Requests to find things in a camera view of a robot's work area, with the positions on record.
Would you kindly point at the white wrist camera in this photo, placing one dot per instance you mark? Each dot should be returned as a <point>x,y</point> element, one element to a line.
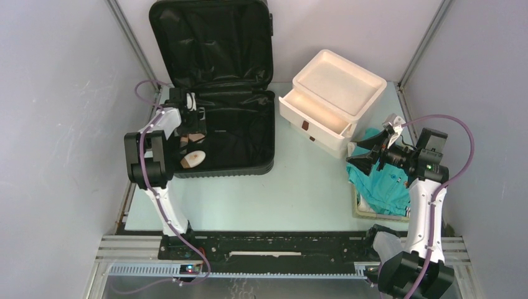
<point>393,125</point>
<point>191,102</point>

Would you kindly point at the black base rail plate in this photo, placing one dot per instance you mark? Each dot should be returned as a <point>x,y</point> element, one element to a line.
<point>276,253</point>

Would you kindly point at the white bottle orange logo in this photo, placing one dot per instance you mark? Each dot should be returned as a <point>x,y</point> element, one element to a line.
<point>193,159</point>

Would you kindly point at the brown cosmetic tube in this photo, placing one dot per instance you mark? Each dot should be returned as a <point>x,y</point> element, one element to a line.
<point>184,140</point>

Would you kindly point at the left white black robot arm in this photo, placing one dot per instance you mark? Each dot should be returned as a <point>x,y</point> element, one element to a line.
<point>155,152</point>

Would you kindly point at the light teal bottom garment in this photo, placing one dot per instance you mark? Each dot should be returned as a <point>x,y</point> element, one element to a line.
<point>385,191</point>

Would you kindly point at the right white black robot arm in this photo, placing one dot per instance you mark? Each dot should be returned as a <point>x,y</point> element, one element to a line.
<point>414,267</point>

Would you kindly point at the pale yellow perforated basket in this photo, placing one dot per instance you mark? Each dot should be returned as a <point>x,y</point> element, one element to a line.
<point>376,216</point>

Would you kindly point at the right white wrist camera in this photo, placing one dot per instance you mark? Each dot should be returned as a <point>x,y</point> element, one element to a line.
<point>393,125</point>

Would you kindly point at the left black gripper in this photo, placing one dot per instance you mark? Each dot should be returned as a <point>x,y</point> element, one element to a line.
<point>198,127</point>

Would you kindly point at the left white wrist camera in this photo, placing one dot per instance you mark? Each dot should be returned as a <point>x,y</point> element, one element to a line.
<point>191,102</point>

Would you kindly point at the black ribbed hard-shell suitcase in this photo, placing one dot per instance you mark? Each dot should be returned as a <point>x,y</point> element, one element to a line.
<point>221,51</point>

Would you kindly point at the peach cosmetic tube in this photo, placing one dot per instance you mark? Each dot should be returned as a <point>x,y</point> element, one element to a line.
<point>196,137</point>

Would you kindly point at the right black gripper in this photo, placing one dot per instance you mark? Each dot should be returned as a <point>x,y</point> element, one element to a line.
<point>365,162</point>

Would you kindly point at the white drawer unit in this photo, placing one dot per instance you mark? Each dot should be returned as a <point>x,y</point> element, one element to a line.
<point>331,101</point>

